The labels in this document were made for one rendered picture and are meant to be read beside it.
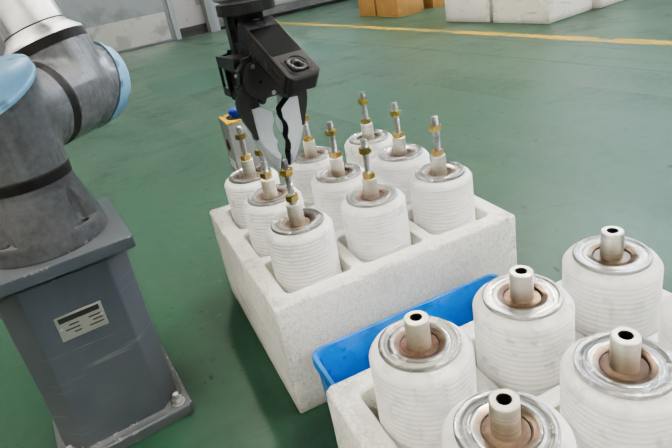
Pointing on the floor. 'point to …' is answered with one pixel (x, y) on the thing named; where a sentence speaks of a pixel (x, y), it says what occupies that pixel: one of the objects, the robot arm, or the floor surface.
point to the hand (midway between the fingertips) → (285, 158)
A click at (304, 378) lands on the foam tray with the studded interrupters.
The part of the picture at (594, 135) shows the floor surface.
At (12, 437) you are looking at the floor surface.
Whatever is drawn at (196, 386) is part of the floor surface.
